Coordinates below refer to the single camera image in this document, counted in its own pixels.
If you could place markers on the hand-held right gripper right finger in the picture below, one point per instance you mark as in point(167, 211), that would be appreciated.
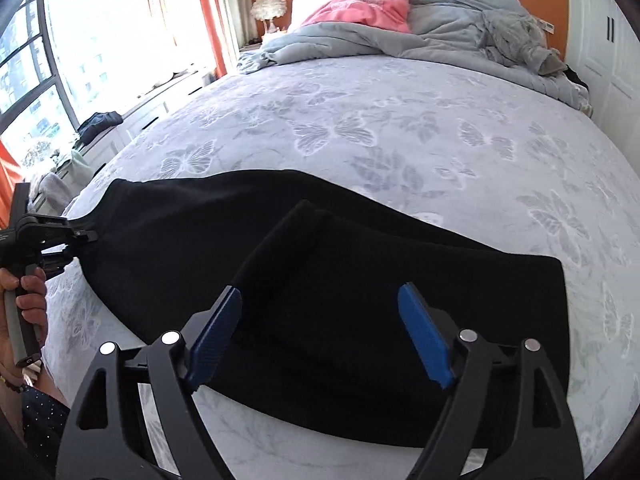
point(425, 335)

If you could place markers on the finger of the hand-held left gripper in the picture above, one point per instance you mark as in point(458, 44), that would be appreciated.
point(82, 235)

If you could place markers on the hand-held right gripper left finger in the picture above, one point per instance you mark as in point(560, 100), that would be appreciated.
point(216, 327)

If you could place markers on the black pants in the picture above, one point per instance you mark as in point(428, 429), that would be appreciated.
point(310, 285)

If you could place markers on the person's left hand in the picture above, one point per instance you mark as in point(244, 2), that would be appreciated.
point(25, 300)

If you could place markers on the dark folded clothes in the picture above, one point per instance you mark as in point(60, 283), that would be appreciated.
point(98, 124)

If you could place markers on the white window bench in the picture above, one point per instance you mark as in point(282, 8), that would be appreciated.
point(120, 115)

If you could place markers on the butterfly print bed sheet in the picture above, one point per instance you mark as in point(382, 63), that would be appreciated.
point(400, 160)

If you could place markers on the black framed window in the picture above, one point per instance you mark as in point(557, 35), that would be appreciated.
point(35, 60)

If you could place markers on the orange curtain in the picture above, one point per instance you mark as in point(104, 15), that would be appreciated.
point(210, 15)

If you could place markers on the white table lamp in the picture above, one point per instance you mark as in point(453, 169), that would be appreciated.
point(268, 10)

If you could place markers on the grey duvet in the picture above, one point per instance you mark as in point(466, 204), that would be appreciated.
point(390, 35)

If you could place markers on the grey crumpled garment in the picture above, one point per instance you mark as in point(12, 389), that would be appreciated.
point(520, 40)

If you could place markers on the pink pillow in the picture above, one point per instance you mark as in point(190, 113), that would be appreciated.
point(362, 7)

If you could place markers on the white wardrobe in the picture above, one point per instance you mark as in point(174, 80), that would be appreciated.
point(607, 35)

